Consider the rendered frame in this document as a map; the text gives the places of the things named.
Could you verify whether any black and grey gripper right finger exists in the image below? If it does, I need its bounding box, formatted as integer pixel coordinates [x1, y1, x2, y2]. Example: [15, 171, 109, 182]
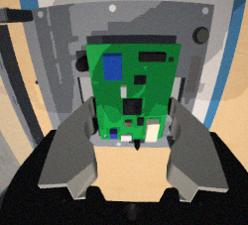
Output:
[166, 97, 248, 225]

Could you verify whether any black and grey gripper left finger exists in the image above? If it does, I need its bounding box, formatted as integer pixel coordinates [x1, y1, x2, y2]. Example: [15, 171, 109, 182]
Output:
[0, 96, 98, 225]

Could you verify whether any green circuit board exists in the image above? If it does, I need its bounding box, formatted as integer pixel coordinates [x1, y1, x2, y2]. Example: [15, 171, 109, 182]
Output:
[85, 44, 181, 142]

